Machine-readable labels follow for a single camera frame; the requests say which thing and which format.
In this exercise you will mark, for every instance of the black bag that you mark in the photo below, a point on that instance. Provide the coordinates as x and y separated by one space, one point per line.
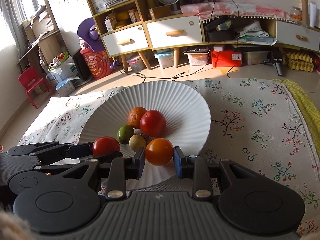
220 32

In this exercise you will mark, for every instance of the clear storage box blue lid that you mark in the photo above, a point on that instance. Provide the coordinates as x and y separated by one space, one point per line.
164 60

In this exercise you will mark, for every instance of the glass jar with orange contents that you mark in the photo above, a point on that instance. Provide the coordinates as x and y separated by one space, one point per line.
296 15

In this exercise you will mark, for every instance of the wooden cabinet with shelves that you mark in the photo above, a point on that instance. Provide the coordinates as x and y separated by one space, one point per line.
140 12

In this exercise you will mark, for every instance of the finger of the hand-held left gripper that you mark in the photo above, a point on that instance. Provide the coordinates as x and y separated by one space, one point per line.
75 162
82 148

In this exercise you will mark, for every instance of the white ribbed plate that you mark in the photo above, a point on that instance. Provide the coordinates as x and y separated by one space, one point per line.
175 105

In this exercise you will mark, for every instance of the red-orange tomato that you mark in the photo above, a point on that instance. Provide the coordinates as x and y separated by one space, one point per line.
106 145

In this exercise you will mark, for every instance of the yellow patterned mat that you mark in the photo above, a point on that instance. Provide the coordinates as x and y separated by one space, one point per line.
302 105

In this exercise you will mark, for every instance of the purple hat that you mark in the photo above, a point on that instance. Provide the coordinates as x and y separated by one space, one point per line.
86 33

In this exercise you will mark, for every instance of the orange tomato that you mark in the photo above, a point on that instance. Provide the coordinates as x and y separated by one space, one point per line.
159 152

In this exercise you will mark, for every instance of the green lime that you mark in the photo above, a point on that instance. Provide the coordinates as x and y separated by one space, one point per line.
125 134

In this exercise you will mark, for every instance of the white low cabinet drawer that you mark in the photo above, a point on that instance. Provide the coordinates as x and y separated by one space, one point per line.
300 36

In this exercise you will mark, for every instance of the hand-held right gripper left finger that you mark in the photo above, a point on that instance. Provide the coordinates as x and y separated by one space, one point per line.
137 165

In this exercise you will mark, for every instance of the orange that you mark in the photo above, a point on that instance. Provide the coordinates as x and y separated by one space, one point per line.
135 116

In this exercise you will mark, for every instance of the low wooden side cabinet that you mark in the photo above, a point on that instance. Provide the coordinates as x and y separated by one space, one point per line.
270 30

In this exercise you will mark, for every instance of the cardboard tube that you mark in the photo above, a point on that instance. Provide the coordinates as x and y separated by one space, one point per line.
303 10

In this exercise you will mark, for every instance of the red plastic chair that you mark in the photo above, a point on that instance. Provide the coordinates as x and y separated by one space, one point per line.
31 82

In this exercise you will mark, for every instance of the pink floral cloth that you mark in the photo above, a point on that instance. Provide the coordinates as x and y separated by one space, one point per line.
250 10

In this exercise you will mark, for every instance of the black handheld vacuum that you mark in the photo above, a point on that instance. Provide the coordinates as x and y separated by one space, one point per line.
276 61

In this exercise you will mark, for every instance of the light blue tissue box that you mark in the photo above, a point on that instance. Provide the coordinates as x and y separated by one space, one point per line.
65 88

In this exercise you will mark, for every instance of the white drawer with round sticker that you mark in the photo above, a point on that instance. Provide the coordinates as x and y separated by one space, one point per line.
174 33

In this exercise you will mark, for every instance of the wooden shelf unit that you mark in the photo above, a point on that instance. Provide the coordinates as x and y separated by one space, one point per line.
42 35

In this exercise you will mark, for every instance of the clear plastic storage bin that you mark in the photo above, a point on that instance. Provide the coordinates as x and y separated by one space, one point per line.
256 58

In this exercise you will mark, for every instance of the clear storage box black lid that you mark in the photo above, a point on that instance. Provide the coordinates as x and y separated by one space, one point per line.
196 57

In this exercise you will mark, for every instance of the yellow egg trays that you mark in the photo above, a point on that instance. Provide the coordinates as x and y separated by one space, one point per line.
300 61

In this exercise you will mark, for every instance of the white bag with clutter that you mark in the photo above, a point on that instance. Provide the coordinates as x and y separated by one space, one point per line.
63 70

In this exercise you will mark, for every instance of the red tomato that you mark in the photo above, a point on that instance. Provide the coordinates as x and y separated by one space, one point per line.
153 123

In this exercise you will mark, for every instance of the floral tablecloth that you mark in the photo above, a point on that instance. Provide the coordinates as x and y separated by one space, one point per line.
250 120

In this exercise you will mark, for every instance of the red box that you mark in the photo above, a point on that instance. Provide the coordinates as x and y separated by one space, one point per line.
226 58

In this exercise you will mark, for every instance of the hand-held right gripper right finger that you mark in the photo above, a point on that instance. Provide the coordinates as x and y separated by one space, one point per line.
179 162

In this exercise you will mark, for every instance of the red printed bucket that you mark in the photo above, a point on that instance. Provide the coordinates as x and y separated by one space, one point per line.
96 65

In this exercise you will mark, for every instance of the black floor heater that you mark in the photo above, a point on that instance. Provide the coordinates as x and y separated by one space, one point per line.
81 67

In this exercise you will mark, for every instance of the small beige round fruit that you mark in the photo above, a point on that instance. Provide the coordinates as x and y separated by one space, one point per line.
137 143

